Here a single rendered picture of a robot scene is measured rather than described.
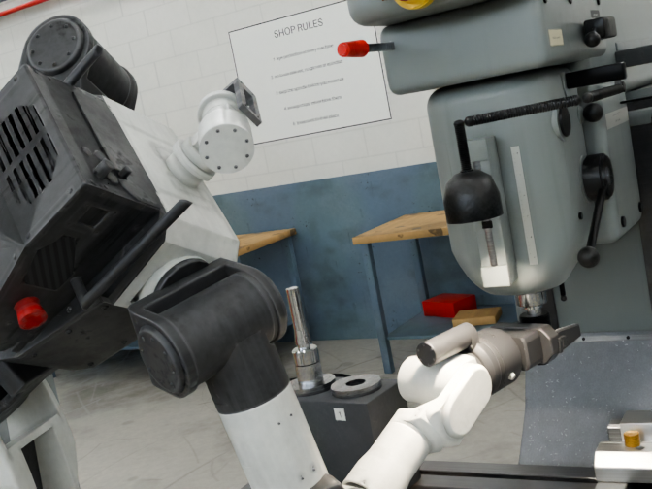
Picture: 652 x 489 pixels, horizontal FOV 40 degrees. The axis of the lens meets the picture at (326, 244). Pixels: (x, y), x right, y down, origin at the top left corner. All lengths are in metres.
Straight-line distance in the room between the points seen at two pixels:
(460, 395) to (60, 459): 0.57
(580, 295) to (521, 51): 0.69
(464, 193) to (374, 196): 5.17
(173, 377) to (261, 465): 0.15
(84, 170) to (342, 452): 0.79
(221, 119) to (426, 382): 0.45
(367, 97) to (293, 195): 0.95
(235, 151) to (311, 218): 5.50
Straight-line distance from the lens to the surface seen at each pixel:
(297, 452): 1.05
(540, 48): 1.24
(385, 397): 1.56
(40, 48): 1.24
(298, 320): 1.61
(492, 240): 1.28
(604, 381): 1.79
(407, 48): 1.30
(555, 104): 1.18
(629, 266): 1.76
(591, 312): 1.81
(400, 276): 6.33
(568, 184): 1.32
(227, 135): 1.07
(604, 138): 1.46
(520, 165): 1.29
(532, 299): 1.40
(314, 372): 1.62
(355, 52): 1.20
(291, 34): 6.52
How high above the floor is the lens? 1.62
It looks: 8 degrees down
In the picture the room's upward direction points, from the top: 11 degrees counter-clockwise
